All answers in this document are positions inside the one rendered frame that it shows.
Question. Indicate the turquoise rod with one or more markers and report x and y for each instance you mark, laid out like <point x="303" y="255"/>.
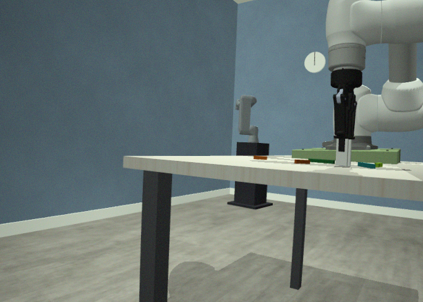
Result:
<point x="367" y="165"/>

